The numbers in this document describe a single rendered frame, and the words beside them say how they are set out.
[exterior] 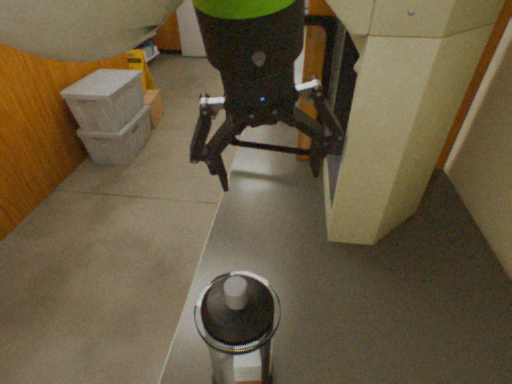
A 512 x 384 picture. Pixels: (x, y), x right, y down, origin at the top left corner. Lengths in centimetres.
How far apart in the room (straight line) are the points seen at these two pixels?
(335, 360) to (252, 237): 33
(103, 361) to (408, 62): 168
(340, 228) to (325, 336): 25
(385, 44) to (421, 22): 6
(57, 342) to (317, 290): 149
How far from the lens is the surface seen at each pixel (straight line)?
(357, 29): 56
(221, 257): 76
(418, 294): 77
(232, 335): 39
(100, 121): 281
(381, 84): 59
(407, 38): 58
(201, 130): 37
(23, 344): 203
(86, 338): 189
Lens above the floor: 152
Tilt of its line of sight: 38 degrees down
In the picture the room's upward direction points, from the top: straight up
